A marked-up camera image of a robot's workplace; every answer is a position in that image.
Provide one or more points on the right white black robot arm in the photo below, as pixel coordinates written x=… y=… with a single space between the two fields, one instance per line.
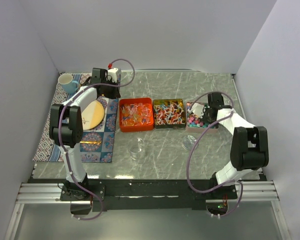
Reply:
x=249 y=149

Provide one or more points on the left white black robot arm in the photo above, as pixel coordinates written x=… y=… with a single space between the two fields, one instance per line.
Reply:
x=66 y=127

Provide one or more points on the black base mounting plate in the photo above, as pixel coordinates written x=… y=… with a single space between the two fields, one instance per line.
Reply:
x=139 y=194

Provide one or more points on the blue white mug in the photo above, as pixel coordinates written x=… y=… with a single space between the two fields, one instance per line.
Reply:
x=67 y=82

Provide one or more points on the orange candy box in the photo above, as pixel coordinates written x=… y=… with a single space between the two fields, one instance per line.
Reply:
x=136 y=115

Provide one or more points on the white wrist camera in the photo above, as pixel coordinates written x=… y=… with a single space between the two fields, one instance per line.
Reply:
x=114 y=75
x=196 y=109

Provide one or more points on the clear round jar lid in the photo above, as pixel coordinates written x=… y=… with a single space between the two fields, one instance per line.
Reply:
x=188 y=142

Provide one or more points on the aluminium rail frame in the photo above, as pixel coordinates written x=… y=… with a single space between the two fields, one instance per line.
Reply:
x=49 y=193

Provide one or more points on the gold fork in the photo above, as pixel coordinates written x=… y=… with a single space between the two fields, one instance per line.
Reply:
x=91 y=142

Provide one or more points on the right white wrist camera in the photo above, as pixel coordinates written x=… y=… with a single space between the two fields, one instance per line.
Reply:
x=196 y=109

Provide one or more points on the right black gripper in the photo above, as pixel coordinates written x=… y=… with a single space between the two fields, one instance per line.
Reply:
x=206 y=110

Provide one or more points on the pink tin of star candies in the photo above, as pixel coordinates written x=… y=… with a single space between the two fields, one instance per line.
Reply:
x=196 y=124

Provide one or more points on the cream ceramic plate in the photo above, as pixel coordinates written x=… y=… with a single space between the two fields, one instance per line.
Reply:
x=92 y=115

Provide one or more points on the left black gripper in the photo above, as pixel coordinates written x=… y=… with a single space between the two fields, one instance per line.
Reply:
x=115 y=94

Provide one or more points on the dark tin of lollipops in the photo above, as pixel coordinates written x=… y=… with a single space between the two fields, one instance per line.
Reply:
x=169 y=114

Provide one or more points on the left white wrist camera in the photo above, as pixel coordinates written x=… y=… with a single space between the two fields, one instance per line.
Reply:
x=114 y=75

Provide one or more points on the clear glass jar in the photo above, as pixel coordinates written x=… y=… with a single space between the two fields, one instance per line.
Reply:
x=137 y=149

